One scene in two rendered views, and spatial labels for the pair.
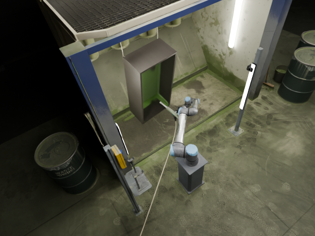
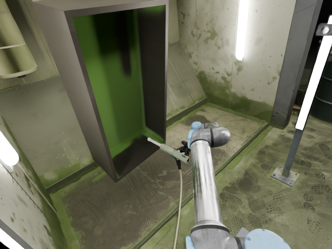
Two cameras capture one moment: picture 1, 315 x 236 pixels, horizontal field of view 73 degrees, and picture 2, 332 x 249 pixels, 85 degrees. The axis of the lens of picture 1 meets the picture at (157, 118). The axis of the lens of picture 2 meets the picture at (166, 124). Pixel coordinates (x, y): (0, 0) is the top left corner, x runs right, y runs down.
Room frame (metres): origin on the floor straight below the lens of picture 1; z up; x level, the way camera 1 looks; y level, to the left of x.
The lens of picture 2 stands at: (1.20, -0.06, 1.58)
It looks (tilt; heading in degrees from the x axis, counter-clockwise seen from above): 32 degrees down; 351
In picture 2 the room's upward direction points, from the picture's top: 9 degrees counter-clockwise
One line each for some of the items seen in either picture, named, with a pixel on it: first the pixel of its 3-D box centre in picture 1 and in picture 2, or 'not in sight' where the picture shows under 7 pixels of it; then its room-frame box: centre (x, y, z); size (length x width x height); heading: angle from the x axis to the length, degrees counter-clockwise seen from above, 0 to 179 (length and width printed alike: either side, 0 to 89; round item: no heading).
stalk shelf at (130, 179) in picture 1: (137, 180); not in sight; (1.15, 0.35, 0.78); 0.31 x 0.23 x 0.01; 28
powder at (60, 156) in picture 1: (56, 149); not in sight; (1.72, 1.39, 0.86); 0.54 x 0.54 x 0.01
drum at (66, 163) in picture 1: (69, 165); not in sight; (1.72, 1.39, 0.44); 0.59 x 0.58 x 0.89; 99
